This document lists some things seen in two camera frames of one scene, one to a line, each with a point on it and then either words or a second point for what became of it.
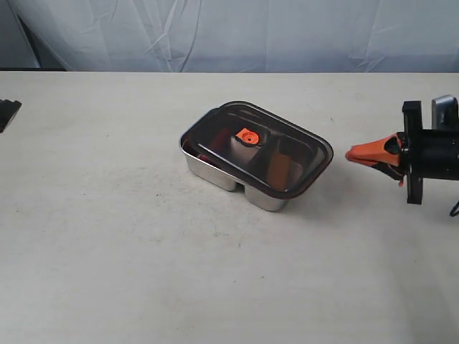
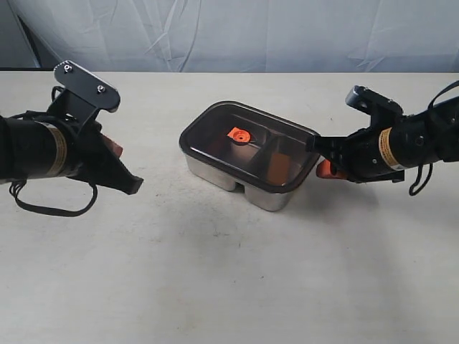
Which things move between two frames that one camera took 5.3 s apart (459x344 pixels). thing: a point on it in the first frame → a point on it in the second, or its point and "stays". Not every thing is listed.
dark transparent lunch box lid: (280, 155) stays
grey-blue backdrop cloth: (235, 36) stays
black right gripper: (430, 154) → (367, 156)
